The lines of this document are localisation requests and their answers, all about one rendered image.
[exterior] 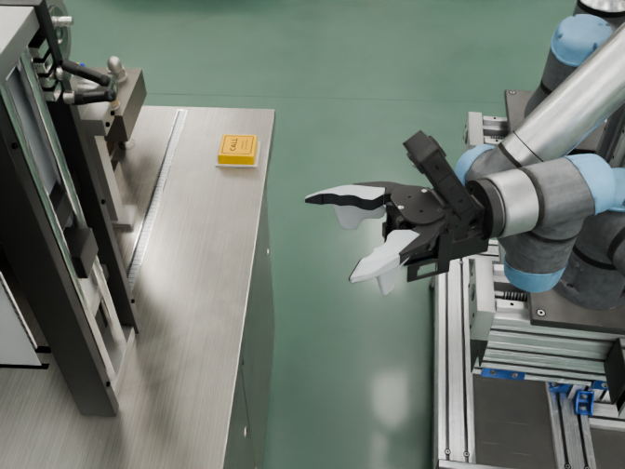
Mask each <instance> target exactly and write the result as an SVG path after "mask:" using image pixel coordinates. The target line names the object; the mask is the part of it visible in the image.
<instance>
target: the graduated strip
mask: <svg viewBox="0 0 625 469"><path fill-rule="evenodd" d="M187 111H188V110H177V113H176V116H175V120H174V123H173V126H172V128H171V131H170V134H169V137H168V141H167V144H166V148H165V151H164V154H163V157H162V161H161V164H160V167H159V169H158V172H157V175H156V178H155V182H154V185H153V189H152V192H151V195H150V198H149V202H148V205H147V207H146V210H145V213H144V216H143V219H142V223H141V226H140V230H139V233H138V236H137V239H136V243H135V246H134V248H133V251H132V254H131V257H130V260H129V264H128V266H127V269H126V276H127V279H128V283H129V285H130V288H131V292H132V294H133V291H134V287H135V285H136V282H137V278H138V275H139V272H140V267H141V264H142V260H143V257H144V254H145V250H146V248H147V245H148V241H149V238H150V235H151V231H152V228H153V223H154V220H155V217H156V213H157V210H158V208H159V204H160V201H161V198H162V194H163V191H164V189H165V185H166V180H167V176H168V173H169V170H170V167H171V164H172V161H173V157H174V154H175V151H176V148H177V145H178V141H179V138H180V133H181V130H182V127H183V123H184V120H185V117H186V114H187Z"/></svg>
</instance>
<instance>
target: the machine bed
mask: <svg viewBox="0 0 625 469"><path fill-rule="evenodd" d="M177 110H188V111H187V114H186V117H185V120H184V123H183V127H182V130H181V133H180V138H179V141H178V145H177V148H176V151H175V154H174V157H173V161H172V164H171V167H170V170H169V173H168V176H167V180H166V185H165V189H164V191H163V194H162V198H161V201H160V204H159V208H158V210H157V213H156V217H155V220H154V223H153V228H152V231H151V235H150V238H149V241H148V245H147V248H146V250H145V254H144V257H143V260H142V264H141V267H140V272H139V275H138V278H137V282H136V285H135V287H134V291H133V294H132V295H133V298H134V299H135V304H136V308H137V311H138V314H139V318H140V323H141V327H140V333H139V334H136V335H135V338H134V341H133V344H132V348H131V351H130V355H129V358H128V361H127V365H126V371H125V374H124V378H123V380H122V384H121V387H120V391H119V395H118V397H117V402H118V404H119V408H118V411H117V414H116V416H93V415H81V413H80V411H79V408H78V407H77V405H76V403H75V401H74V399H73V396H72V394H71V391H70V389H69V387H68V385H67V383H66V381H65V380H64V378H63V375H62V373H61V371H60V368H59V366H58V364H57V362H56V359H55V357H54V355H53V354H52V352H51V350H50V348H49V346H48V344H47V340H46V338H45V336H44V334H43V332H42V330H41V329H40V326H39V324H38V322H37V320H36V318H35V316H34V314H33V310H32V308H31V306H30V304H29V303H28V301H27V299H26V297H25V295H24V292H23V290H22V288H21V286H20V283H19V281H18V279H17V277H16V275H15V273H14V271H13V269H12V267H11V265H10V263H9V260H8V258H7V255H6V253H5V252H4V250H3V248H2V246H1V243H0V271H1V273H2V275H3V277H4V279H5V280H6V282H7V285H8V288H9V290H10V292H11V294H12V296H13V298H14V300H15V302H16V304H17V305H18V307H19V309H20V312H21V314H22V316H23V318H24V320H25V322H26V324H27V326H28V328H29V330H30V332H31V333H32V335H33V338H34V340H35V342H36V344H37V346H38V347H37V349H34V351H35V353H36V355H37V357H38V359H39V361H40V363H44V364H49V367H48V369H33V368H0V469H228V463H229V457H230V450H231V443H232V436H233V424H234V417H235V411H236V403H237V397H238V390H239V383H240V377H241V370H242V364H243V356H244V350H245V343H246V331H247V324H248V318H249V310H250V303H251V297H252V290H253V284H254V277H255V270H256V263H257V257H258V250H259V238H260V231H261V224H262V217H263V210H264V204H265V197H266V191H267V184H268V177H269V170H270V164H271V157H272V150H273V137H274V131H275V124H276V123H275V110H274V109H241V108H206V107H170V106H142V107H141V110H140V114H139V117H138V119H137V122H136V124H135V126H134V129H133V131H132V134H131V138H132V139H134V140H135V143H136V146H135V147H134V148H133V149H131V150H127V151H124V150H121V149H120V148H119V146H118V144H117V147H116V149H115V152H114V154H113V158H112V160H118V161H119V163H120V167H121V170H122V173H123V178H122V180H121V183H120V186H119V188H118V191H119V194H120V197H121V201H122V205H130V206H137V208H138V212H137V215H136V218H135V220H134V223H133V226H132V228H131V229H125V228H113V231H114V235H115V238H116V241H117V245H118V247H119V251H120V254H121V257H122V261H123V264H124V267H125V270H126V269H127V266H128V264H129V260H130V257H131V254H132V251H133V248H134V246H135V243H136V239H137V236H138V233H139V230H140V226H141V223H142V219H143V216H144V213H145V210H146V207H147V205H148V202H149V198H150V195H151V192H152V189H153V185H154V182H155V178H156V175H157V172H158V169H159V167H160V164H161V161H162V157H163V154H164V151H165V148H166V144H167V141H168V137H169V134H170V131H171V128H172V126H173V123H174V120H175V116H176V113H177ZM223 134H233V135H257V137H258V141H261V145H260V150H259V161H258V167H257V168H254V167H216V162H217V157H218V153H219V146H220V142H221V140H222V135H223Z"/></svg>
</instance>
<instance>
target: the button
mask: <svg viewBox="0 0 625 469"><path fill-rule="evenodd" d="M257 147H258V137H257V135H233V134H223V135H222V140H221V144H220V148H219V163H220V164H229V165H254V164H255V158H256V152H257Z"/></svg>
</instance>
